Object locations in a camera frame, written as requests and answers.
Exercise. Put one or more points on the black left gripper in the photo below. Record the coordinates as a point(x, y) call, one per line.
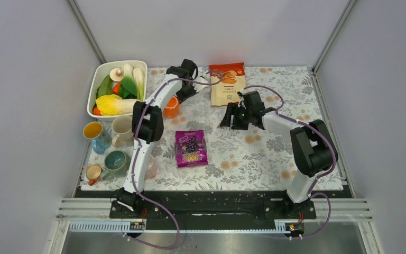
point(182, 97)

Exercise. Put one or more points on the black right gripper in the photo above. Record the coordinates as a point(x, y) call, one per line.
point(233, 109)

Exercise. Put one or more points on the orange mug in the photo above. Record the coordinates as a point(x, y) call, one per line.
point(171, 109)

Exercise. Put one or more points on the purple candy bag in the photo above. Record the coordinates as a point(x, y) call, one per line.
point(190, 148)

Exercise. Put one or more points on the pink plastic cup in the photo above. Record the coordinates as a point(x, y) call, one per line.
point(152, 169)

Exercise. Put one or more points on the blue butterfly mug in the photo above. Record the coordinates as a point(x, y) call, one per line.
point(98, 136)

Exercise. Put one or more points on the green ceramic mug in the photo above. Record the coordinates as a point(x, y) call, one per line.
point(115, 165)

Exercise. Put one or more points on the small orange cup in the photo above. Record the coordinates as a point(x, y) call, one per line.
point(94, 174)

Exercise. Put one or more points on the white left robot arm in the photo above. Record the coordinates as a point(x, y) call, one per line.
point(148, 127)

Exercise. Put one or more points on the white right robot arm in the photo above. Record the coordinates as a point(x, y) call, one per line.
point(314, 153)

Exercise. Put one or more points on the cream ceramic mug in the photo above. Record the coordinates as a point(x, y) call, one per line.
point(122, 127)

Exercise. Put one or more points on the orange chips bag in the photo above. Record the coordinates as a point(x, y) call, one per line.
point(231, 79)

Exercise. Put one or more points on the toy mushroom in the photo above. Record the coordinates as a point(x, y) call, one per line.
point(116, 75)

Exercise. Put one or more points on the orange toy carrot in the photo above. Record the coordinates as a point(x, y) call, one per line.
point(116, 89)

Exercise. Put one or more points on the yellow toy vegetable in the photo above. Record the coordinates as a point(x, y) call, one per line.
point(111, 105)

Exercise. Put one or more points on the green toy leaf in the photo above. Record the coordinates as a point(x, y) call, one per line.
point(105, 87)

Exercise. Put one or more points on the white plastic tub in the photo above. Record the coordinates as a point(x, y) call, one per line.
point(104, 70)

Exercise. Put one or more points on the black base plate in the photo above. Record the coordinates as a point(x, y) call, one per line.
point(219, 210)

